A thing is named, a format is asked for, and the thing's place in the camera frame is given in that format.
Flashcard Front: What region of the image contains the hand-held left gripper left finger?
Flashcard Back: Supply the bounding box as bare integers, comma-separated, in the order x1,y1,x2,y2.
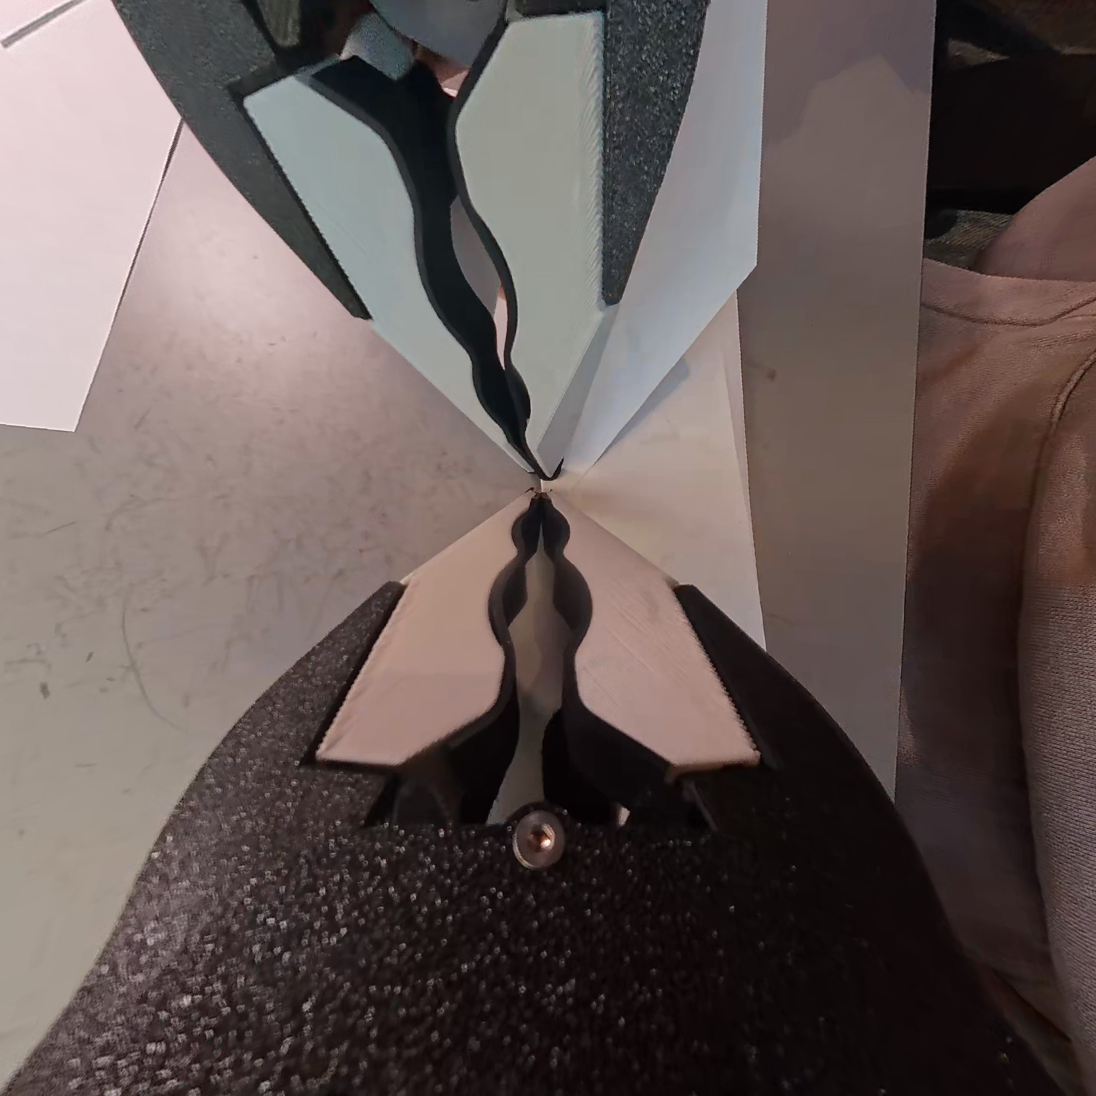
314,490,547,822

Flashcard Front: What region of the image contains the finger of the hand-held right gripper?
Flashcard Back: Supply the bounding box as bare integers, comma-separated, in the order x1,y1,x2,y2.
243,57,552,475
448,11,616,479

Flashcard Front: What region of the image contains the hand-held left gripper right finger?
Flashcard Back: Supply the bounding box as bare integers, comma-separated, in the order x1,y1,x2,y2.
537,490,763,825

